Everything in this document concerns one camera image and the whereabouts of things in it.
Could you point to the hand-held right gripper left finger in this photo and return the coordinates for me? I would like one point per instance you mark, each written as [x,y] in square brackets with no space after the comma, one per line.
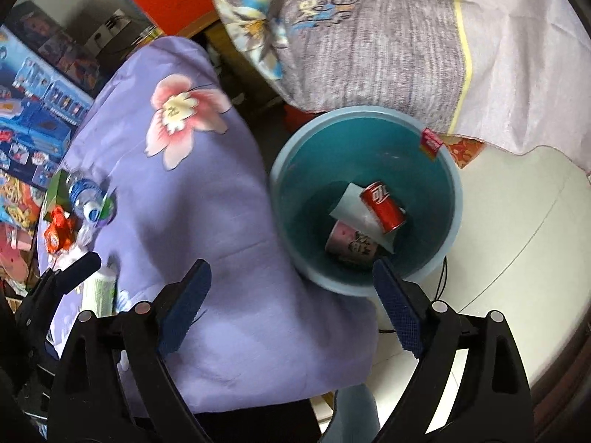
[184,304]

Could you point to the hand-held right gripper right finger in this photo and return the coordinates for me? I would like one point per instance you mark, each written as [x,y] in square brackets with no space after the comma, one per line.
[399,309]

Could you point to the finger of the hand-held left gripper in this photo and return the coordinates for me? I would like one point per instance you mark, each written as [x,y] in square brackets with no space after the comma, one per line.
[78,272]

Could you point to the orange snack packet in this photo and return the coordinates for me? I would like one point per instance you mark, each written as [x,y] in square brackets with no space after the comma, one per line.
[57,233]

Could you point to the clear plastic water bottle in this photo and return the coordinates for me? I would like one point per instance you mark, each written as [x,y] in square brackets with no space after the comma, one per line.
[83,196]

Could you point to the teal plastic bucket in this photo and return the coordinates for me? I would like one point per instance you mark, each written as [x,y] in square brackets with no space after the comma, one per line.
[323,170]

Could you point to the white green tube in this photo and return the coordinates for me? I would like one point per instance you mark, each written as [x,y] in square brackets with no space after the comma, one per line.
[99,290]

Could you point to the clear crumpled wrapper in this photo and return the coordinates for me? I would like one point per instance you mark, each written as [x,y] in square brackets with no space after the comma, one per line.
[85,235]

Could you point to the pink plastic toy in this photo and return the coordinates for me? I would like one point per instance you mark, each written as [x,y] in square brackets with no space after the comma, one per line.
[14,254]

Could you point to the green foil lid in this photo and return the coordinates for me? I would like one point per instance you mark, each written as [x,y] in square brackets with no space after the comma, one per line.
[110,207]

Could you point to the green cardboard box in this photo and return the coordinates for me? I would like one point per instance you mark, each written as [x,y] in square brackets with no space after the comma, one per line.
[54,194]

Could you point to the pink paper cup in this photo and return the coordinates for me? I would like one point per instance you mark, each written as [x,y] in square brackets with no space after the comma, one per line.
[344,240]

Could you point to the colourful printed toy box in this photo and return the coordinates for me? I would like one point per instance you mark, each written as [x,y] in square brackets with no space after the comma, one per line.
[18,203]

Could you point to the red soda can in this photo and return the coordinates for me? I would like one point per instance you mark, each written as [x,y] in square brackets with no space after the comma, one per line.
[381,205]

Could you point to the purple floral blanket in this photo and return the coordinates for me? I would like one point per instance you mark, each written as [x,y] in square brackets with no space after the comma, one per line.
[207,194]

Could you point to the light blue cloth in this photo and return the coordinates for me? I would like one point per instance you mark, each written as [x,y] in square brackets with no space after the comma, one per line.
[355,415]

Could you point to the white paper sheet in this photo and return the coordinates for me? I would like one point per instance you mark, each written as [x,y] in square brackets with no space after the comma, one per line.
[348,205]

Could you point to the large blue toy box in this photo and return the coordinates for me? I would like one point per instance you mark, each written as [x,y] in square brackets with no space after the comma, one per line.
[41,115]

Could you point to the red label tag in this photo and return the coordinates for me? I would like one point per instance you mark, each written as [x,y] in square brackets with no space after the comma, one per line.
[431,143]

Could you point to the red orange patterned cloth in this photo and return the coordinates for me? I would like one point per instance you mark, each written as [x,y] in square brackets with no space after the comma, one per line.
[464,150]

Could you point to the red round item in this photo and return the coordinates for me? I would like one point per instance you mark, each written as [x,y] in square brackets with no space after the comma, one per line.
[295,117]

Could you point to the dark toy box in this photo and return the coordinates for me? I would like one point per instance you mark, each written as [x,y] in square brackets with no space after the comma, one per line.
[46,37]

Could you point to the yellow printed box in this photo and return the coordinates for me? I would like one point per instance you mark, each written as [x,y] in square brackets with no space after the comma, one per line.
[147,34]

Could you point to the white power socket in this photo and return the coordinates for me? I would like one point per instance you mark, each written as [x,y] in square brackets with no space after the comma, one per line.
[113,23]

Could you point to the grey floral bedsheet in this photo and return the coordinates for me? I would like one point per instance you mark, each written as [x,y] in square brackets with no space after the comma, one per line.
[392,55]

